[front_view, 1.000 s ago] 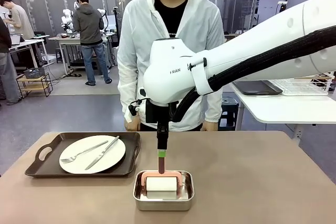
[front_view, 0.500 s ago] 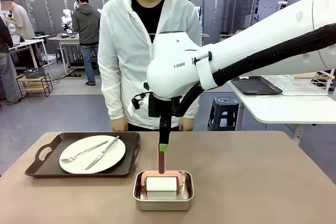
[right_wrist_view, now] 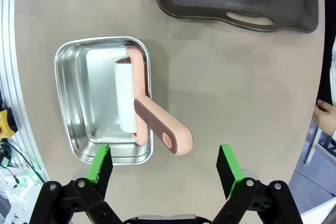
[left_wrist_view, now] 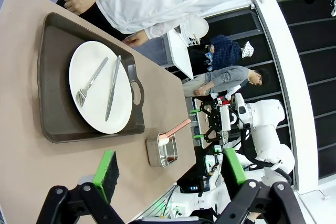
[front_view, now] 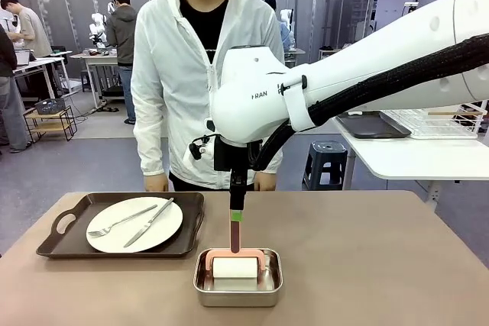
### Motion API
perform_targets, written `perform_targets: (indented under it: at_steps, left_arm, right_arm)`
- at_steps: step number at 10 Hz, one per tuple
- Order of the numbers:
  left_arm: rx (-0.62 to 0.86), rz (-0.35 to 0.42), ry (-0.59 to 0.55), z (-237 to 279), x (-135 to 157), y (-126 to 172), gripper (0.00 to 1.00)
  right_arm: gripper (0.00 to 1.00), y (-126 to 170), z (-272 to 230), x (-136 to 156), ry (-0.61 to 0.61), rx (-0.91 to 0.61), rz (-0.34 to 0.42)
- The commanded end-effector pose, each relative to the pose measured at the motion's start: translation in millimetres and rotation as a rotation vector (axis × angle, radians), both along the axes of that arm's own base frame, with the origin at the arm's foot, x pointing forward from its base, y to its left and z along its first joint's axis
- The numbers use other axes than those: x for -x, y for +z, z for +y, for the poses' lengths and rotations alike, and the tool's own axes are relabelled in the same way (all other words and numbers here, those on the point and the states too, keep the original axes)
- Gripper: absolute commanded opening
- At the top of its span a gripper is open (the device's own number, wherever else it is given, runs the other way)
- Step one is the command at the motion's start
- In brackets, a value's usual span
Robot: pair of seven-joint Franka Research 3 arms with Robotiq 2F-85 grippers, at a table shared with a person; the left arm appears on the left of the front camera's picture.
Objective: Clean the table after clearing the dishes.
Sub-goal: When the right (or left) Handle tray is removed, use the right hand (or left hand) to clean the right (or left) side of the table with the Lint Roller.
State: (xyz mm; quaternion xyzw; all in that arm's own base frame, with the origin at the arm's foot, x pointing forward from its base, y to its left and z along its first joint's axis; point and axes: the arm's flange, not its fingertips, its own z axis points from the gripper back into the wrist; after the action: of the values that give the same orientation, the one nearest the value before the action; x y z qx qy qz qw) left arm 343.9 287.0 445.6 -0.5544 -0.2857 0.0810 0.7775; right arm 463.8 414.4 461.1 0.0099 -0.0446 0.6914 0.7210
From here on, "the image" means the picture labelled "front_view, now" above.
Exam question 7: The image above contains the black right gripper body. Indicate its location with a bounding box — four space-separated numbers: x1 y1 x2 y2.
212 135 251 174

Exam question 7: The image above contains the pink lint roller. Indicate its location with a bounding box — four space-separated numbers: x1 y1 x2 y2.
204 209 265 292

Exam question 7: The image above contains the dark brown serving tray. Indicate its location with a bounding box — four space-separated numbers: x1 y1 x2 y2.
335 111 413 140
36 191 206 260

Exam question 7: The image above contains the round white plate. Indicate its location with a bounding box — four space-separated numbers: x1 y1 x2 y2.
86 196 184 253

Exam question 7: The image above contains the silver metal knife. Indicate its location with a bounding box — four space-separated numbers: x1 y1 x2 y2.
123 198 175 249

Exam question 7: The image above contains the silver metal fork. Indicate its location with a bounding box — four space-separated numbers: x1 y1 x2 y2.
86 204 159 238

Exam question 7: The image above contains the person's left forearm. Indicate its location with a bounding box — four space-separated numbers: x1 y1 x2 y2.
263 141 285 176

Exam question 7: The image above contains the person's right forearm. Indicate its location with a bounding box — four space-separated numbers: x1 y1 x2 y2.
134 111 173 178

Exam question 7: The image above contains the person's left hand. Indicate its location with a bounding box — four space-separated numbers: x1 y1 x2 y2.
254 171 277 192

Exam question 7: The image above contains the person's right hand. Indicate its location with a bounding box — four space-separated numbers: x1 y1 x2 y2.
144 173 170 193

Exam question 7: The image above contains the rectangular steel container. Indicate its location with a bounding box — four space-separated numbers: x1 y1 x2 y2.
193 248 284 308

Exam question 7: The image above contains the person in white jacket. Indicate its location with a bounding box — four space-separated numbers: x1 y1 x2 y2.
130 0 286 192

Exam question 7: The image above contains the dark blue plastic stool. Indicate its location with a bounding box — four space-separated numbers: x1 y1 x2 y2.
303 140 349 191

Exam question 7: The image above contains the white shoe rack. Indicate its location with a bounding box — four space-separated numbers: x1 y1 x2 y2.
318 45 347 62

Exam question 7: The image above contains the man in grey hoodie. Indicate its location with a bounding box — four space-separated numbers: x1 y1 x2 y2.
105 0 139 125

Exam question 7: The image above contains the small black stool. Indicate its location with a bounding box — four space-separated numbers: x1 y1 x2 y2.
79 69 95 92

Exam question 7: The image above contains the person in blue shirt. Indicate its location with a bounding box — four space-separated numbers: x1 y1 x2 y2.
263 0 291 52

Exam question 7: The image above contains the wooden top work table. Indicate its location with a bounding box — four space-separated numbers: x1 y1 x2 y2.
70 50 119 108

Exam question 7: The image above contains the white side table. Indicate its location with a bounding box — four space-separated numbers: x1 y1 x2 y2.
330 110 489 205

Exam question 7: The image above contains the small wood metal shelf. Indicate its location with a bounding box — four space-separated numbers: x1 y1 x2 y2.
22 106 77 142

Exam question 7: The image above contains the white work desk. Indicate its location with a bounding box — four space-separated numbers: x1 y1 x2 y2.
13 50 73 98

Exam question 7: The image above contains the person in dark top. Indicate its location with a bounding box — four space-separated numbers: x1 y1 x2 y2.
0 24 31 153

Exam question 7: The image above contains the man in beige t-shirt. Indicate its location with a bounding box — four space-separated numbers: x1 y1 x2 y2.
0 0 53 59

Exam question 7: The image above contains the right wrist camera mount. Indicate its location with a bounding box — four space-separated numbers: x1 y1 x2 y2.
183 134 215 166

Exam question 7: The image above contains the right arm black cable sleeve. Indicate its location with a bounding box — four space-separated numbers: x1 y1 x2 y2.
250 34 489 173

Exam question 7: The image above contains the grey wire basket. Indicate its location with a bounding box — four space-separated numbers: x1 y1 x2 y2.
34 98 66 115

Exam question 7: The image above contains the white wire dish rack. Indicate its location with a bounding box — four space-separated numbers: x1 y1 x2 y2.
384 108 483 140

